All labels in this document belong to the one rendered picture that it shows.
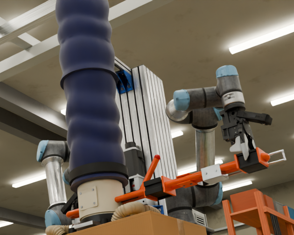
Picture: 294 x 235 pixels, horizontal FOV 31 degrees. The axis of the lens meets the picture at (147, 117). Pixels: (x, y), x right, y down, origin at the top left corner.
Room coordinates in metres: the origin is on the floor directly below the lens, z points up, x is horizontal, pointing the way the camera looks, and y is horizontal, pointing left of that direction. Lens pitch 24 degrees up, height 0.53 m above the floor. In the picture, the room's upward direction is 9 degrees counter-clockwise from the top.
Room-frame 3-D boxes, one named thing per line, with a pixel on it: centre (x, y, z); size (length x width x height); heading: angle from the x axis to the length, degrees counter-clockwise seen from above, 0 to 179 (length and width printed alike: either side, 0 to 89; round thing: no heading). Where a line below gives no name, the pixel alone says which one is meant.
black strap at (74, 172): (1.94, 0.21, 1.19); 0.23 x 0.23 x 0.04
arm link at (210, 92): (1.77, -0.27, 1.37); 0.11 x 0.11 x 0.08; 6
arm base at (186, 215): (2.43, -0.08, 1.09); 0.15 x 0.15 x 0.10
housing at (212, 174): (1.72, -0.20, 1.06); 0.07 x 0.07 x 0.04; 62
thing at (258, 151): (1.66, -0.31, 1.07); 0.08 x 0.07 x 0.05; 62
